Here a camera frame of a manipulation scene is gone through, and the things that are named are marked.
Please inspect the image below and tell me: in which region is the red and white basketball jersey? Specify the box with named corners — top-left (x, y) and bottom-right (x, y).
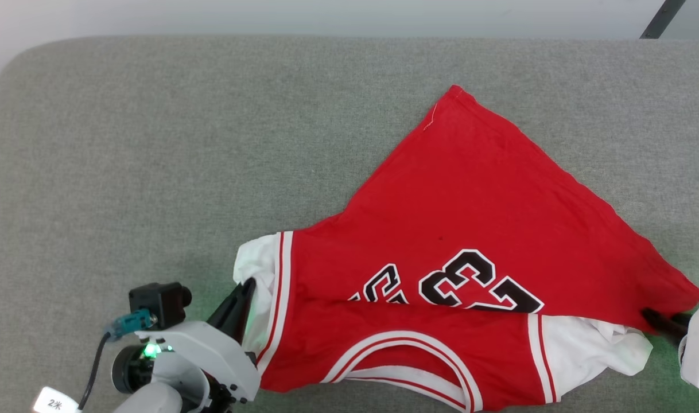
top-left (233, 85), bottom-right (699, 413)

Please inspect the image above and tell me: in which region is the black left cable teal plug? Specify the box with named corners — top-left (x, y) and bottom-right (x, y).
top-left (33, 309), bottom-right (157, 413)

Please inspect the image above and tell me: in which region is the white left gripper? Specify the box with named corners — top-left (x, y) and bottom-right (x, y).
top-left (135, 277), bottom-right (262, 404)

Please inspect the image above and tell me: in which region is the black metal pole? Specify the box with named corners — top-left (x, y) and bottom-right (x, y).
top-left (640, 0), bottom-right (686, 40)

